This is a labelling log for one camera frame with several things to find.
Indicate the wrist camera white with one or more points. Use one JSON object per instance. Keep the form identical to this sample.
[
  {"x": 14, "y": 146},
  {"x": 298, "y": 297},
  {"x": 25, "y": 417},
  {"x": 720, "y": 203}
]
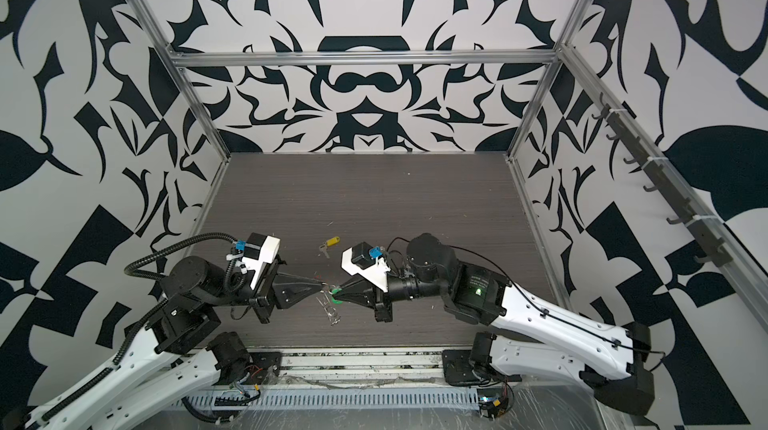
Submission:
[
  {"x": 252, "y": 256},
  {"x": 369, "y": 262}
]

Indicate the wall hook rack dark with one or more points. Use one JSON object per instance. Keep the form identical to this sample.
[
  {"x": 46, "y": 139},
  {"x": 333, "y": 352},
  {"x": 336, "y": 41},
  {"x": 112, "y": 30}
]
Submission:
[{"x": 667, "y": 181}]

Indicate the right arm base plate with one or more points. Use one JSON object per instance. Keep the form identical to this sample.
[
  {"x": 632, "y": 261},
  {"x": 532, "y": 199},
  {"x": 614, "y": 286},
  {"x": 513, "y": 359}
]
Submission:
[{"x": 459, "y": 371}]

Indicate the large wire keyring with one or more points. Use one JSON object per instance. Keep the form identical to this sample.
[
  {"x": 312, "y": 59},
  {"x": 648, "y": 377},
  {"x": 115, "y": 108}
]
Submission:
[{"x": 328, "y": 305}]

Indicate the white slotted cable duct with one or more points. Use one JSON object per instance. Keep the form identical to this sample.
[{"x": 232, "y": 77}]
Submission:
[{"x": 344, "y": 399}]

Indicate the silver key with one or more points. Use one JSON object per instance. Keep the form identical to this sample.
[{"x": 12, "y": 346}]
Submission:
[{"x": 324, "y": 250}]

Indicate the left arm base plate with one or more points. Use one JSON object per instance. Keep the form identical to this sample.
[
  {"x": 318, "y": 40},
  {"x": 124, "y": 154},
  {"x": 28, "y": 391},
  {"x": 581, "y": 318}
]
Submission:
[{"x": 263, "y": 368}]

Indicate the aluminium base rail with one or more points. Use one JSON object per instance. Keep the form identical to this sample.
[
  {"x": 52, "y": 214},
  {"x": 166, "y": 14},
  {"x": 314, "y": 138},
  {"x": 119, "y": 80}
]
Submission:
[{"x": 360, "y": 364}]

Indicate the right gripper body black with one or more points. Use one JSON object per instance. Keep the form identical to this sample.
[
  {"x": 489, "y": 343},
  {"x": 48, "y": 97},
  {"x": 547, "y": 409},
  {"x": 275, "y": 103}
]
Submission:
[{"x": 386, "y": 304}]

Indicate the small circuit board green led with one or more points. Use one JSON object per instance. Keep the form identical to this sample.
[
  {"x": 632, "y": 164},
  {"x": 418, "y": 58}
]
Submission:
[{"x": 494, "y": 403}]

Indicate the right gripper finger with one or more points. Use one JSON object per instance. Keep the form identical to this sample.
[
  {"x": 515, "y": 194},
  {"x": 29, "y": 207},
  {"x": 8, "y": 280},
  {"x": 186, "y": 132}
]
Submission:
[
  {"x": 360, "y": 299},
  {"x": 357, "y": 284}
]

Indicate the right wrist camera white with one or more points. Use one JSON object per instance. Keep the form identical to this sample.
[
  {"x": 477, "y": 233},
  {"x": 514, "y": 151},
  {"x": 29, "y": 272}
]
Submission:
[{"x": 369, "y": 262}]

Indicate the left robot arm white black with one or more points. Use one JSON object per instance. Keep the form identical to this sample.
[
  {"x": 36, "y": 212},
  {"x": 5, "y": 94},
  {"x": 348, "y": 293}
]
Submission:
[{"x": 174, "y": 350}]

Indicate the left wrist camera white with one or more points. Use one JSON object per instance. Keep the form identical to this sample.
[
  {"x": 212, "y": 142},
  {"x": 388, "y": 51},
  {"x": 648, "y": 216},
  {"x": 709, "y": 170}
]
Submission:
[{"x": 252, "y": 256}]

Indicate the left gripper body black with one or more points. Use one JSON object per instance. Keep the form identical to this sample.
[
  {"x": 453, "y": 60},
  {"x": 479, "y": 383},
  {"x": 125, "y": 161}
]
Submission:
[{"x": 260, "y": 302}]

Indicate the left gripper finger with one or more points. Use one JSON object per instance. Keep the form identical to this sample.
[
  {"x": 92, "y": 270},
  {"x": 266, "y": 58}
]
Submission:
[
  {"x": 289, "y": 296},
  {"x": 289, "y": 281}
]

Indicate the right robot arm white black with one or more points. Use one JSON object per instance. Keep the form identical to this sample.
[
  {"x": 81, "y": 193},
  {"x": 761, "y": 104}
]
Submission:
[{"x": 524, "y": 335}]

